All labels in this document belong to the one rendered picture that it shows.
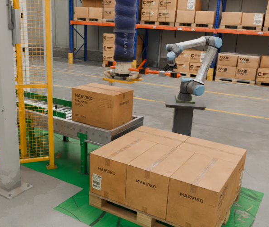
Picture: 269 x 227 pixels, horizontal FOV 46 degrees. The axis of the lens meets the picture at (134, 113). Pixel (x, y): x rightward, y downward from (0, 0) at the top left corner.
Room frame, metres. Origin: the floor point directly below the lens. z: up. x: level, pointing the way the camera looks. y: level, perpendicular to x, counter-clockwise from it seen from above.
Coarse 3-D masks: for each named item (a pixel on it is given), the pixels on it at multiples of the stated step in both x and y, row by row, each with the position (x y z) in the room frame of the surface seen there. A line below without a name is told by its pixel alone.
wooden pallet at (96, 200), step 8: (96, 200) 2.61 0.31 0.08; (104, 200) 2.62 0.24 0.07; (112, 200) 2.52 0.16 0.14; (104, 208) 2.57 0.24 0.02; (112, 208) 2.58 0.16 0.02; (120, 208) 2.59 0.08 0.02; (128, 208) 2.43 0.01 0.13; (120, 216) 2.47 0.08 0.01; (128, 216) 2.46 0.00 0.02; (136, 216) 2.47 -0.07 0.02; (144, 216) 2.35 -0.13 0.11; (152, 216) 2.32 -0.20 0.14; (224, 216) 2.36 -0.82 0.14; (144, 224) 2.35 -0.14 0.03; (152, 224) 2.34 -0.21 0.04; (160, 224) 2.37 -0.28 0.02; (176, 224) 2.21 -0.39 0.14; (224, 224) 2.43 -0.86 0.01
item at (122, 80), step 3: (105, 78) 3.37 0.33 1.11; (108, 78) 3.37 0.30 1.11; (111, 78) 3.36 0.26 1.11; (114, 78) 3.37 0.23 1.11; (117, 78) 3.37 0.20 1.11; (123, 78) 3.31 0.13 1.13; (114, 81) 3.32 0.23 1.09; (117, 81) 3.30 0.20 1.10; (120, 81) 3.29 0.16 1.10; (123, 81) 3.27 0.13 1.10; (126, 81) 3.27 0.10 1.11; (129, 81) 3.27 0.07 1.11; (132, 81) 3.29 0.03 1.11
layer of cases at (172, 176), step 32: (96, 160) 2.61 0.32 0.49; (128, 160) 2.53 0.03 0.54; (160, 160) 2.56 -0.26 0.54; (192, 160) 2.60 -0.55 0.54; (224, 160) 2.63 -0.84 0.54; (96, 192) 2.61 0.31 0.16; (128, 192) 2.44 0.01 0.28; (160, 192) 2.29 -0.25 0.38; (192, 192) 2.16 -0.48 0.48; (224, 192) 2.24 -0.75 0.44; (192, 224) 2.14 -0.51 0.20
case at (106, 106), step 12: (96, 84) 3.79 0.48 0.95; (72, 96) 3.55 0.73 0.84; (84, 96) 3.45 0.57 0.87; (96, 96) 3.37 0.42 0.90; (108, 96) 3.29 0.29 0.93; (120, 96) 3.35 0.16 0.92; (132, 96) 3.58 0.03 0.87; (72, 108) 3.55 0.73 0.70; (84, 108) 3.45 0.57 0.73; (96, 108) 3.37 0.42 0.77; (108, 108) 3.29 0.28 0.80; (120, 108) 3.36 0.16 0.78; (132, 108) 3.59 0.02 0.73; (84, 120) 3.45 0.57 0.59; (96, 120) 3.37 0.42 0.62; (108, 120) 3.29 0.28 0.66; (120, 120) 3.37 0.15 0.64
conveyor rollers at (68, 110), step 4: (16, 96) 4.59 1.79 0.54; (24, 100) 4.39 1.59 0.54; (28, 100) 4.36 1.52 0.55; (32, 100) 4.41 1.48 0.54; (36, 100) 4.37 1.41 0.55; (40, 100) 4.42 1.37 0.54; (36, 104) 4.23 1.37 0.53; (40, 104) 4.18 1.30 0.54; (44, 104) 4.24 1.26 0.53; (56, 104) 4.21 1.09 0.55; (60, 108) 4.04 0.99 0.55; (64, 108) 4.08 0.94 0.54; (68, 108) 4.14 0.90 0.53; (64, 112) 3.94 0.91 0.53; (68, 112) 3.89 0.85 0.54; (68, 116) 3.75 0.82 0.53; (72, 120) 3.56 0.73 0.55
